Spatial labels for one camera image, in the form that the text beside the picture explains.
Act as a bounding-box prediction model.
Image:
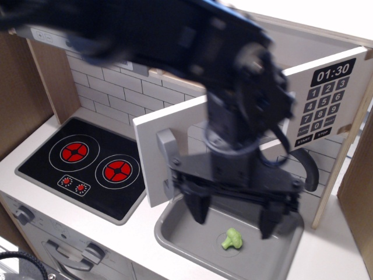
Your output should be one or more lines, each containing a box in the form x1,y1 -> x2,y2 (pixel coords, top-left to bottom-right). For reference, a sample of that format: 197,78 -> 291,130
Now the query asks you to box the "grey oven knob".
14,205 -> 35,225

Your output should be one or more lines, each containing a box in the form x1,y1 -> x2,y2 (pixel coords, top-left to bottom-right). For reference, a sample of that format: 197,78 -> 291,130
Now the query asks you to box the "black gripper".
174,146 -> 304,239

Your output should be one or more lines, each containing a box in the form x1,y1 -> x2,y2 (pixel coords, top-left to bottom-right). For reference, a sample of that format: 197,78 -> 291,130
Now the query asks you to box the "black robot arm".
1,1 -> 303,239

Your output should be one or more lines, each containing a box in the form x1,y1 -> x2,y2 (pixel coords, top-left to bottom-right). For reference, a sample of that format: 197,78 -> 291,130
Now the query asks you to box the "black toy stove top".
15,117 -> 145,225

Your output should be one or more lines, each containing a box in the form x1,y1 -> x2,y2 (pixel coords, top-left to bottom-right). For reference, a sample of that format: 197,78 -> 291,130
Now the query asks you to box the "white toy microwave door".
133,47 -> 372,207

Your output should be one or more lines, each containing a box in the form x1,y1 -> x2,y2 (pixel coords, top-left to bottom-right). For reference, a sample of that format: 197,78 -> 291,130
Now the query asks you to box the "grey oven door handle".
44,240 -> 106,272

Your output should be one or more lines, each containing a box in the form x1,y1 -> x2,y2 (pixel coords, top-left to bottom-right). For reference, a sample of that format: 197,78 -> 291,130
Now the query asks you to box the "green toy broccoli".
221,227 -> 243,250

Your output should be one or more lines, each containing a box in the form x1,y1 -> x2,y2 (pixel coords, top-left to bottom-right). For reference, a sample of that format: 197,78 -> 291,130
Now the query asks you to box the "grey toy sink basin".
154,197 -> 304,279

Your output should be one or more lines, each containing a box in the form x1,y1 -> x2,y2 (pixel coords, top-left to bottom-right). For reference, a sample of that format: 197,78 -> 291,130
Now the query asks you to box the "black braided cable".
0,250 -> 49,280

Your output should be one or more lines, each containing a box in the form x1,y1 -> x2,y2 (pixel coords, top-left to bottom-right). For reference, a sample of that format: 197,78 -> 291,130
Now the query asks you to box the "dark grey toy faucet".
290,148 -> 319,192

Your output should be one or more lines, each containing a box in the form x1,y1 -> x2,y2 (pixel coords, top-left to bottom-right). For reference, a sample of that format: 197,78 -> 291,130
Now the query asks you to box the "grey microwave door handle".
156,128 -> 182,202

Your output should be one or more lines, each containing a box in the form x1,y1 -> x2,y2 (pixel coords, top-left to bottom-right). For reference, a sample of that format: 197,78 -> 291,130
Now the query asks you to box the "brown cardboard panel right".
337,113 -> 372,278

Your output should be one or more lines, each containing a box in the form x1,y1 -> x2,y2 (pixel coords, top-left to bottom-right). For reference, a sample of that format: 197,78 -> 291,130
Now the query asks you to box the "grey range hood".
15,25 -> 150,77

